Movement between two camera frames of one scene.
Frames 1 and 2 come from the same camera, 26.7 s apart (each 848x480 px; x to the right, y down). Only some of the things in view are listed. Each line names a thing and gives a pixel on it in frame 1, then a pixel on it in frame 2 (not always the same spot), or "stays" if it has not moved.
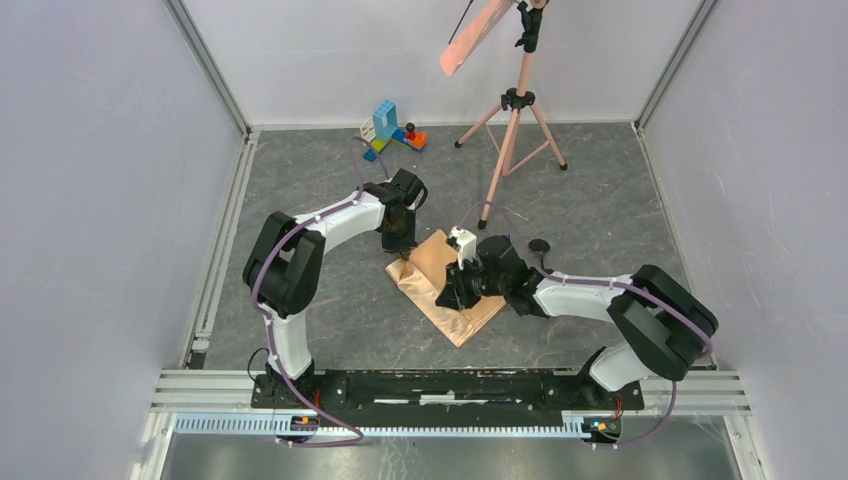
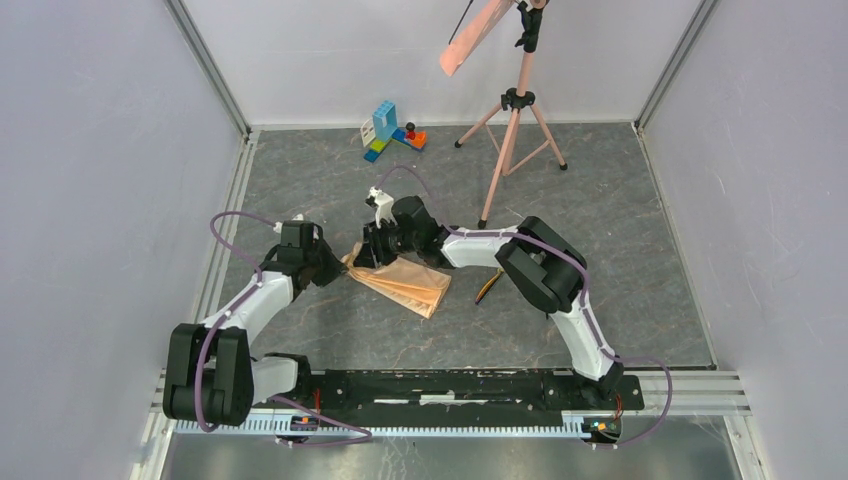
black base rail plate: (296, 400) stays
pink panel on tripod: (473, 36) stays
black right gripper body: (485, 284) -> (387, 243)
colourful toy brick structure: (383, 127) stays
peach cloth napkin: (422, 274) -> (411, 287)
